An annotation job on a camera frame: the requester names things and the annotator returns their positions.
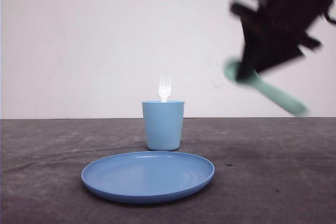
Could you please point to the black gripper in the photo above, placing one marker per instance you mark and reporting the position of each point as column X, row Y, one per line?
column 266, row 31

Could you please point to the blue plastic plate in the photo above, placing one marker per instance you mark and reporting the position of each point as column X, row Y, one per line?
column 147, row 177

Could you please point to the light blue plastic cup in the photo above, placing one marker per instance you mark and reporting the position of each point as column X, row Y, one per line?
column 163, row 124

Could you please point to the white plastic fork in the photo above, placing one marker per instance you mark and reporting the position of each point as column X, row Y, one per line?
column 165, row 89

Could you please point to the mint green plastic spoon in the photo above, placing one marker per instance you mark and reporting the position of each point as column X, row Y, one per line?
column 282, row 99

